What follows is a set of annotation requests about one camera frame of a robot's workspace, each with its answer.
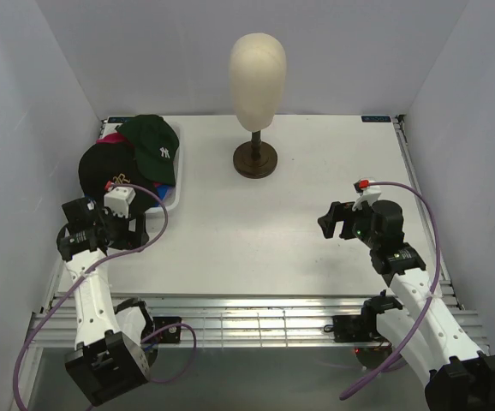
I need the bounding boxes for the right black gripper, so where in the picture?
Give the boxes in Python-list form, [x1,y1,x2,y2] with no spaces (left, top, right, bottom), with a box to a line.
[317,197,379,249]

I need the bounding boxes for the black cap gold logo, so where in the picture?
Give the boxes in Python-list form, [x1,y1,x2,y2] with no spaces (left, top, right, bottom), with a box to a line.
[78,143,163,203]

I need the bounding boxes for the pink perforated cap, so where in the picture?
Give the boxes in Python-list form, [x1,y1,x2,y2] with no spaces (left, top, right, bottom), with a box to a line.
[96,132,129,144]

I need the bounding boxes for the green NY baseball cap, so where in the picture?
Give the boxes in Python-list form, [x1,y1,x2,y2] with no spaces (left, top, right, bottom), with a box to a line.
[116,115,180,187]

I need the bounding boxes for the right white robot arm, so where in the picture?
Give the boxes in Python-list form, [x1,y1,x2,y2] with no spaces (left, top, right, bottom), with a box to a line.
[318,195,495,410]

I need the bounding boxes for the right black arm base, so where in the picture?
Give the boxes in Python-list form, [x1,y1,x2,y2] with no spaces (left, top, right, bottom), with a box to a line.
[323,314,367,343]

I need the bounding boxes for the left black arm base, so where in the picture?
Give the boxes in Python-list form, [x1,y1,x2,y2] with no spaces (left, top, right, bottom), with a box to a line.
[141,316,182,345]

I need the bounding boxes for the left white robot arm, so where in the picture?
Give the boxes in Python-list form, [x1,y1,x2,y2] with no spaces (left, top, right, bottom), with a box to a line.
[57,198,155,407]

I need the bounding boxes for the blue perforated cap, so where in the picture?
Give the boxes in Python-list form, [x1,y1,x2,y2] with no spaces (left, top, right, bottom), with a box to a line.
[81,177,170,202]

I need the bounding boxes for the wooden mannequin head stand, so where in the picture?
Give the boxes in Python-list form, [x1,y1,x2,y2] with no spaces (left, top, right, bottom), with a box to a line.
[229,33,287,179]

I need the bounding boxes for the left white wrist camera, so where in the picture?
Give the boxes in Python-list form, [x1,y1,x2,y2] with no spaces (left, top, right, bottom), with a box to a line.
[103,182,135,218]

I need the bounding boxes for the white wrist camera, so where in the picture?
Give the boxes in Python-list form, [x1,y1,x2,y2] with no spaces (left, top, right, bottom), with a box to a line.
[352,179,382,211]
[103,182,135,218]

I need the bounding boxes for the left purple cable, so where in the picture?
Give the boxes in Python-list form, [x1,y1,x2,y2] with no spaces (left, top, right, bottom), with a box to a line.
[12,182,198,411]

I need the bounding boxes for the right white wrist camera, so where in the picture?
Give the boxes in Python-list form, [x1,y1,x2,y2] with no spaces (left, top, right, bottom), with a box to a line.
[352,179,382,211]

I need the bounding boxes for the aluminium frame rails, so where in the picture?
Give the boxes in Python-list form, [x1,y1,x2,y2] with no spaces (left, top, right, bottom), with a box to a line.
[23,114,488,350]

